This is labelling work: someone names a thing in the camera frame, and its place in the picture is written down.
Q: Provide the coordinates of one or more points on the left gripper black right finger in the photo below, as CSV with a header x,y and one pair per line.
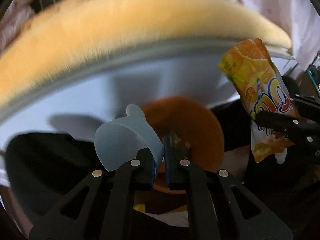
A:
x,y
218,205

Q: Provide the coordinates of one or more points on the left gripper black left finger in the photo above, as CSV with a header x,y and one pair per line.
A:
x,y
98,207

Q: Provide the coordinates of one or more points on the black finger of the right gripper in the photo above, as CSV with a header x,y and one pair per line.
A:
x,y
308,142
282,123

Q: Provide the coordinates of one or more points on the orange juice snack bag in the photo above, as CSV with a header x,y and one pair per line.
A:
x,y
258,82

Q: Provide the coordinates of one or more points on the translucent plastic dome lid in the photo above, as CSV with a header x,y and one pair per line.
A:
x,y
119,140

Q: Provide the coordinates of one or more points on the green plastic bottle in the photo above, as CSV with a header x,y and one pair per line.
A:
x,y
179,143

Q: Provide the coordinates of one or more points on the orange plastic trash bin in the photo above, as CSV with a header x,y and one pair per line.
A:
x,y
196,130

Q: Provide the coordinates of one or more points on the yellow cloth under bin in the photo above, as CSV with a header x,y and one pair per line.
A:
x,y
140,208

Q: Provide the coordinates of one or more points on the white curtain right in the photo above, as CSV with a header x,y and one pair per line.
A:
x,y
298,18

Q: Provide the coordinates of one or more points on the yellow floral fleece blanket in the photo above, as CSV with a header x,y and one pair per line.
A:
x,y
59,39

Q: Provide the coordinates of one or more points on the folded floral white quilt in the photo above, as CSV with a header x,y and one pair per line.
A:
x,y
16,16

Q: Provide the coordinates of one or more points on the white bed frame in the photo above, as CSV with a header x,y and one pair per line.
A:
x,y
77,103

